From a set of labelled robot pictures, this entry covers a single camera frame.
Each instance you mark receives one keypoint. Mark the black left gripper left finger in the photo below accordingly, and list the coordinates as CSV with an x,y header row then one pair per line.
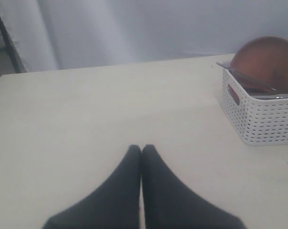
x,y
113,205

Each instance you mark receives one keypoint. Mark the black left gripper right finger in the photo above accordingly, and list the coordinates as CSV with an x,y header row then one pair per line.
x,y
170,204

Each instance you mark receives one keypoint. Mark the silver table knife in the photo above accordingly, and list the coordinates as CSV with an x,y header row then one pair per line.
x,y
246,77

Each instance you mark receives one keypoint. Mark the white perforated plastic basket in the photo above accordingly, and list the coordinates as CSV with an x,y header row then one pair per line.
x,y
257,122

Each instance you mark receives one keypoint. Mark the silver metal cup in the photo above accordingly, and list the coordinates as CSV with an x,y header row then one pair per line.
x,y
270,96

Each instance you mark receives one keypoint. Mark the brown round plate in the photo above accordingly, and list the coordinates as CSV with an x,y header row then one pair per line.
x,y
264,59

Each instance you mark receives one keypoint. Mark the dark metal frame post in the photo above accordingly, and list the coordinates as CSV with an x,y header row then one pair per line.
x,y
7,46

